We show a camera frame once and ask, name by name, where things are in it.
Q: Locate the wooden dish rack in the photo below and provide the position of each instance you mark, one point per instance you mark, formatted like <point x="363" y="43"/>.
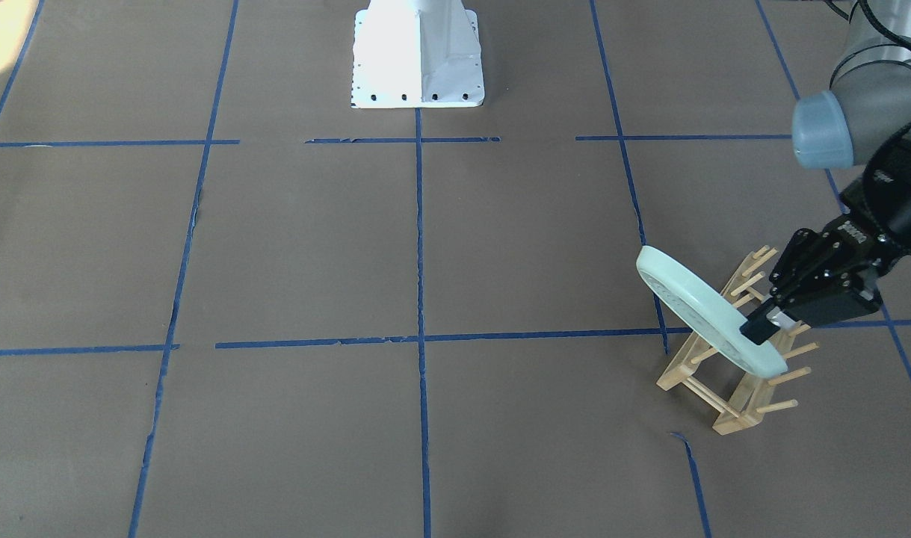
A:
<point x="753" y="396"/>

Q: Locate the pale green plate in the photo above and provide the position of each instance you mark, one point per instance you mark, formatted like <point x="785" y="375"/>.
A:
<point x="707" y="313"/>

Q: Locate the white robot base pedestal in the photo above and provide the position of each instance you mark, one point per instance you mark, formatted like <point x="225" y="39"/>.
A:
<point x="416" y="54"/>

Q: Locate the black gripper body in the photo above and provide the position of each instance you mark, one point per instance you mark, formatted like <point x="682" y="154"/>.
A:
<point x="906" y="214"/>

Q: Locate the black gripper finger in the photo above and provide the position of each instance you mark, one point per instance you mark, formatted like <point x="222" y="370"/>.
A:
<point x="764" y="322"/>

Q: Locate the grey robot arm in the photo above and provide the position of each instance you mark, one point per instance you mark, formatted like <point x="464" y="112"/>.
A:
<point x="862" y="119"/>

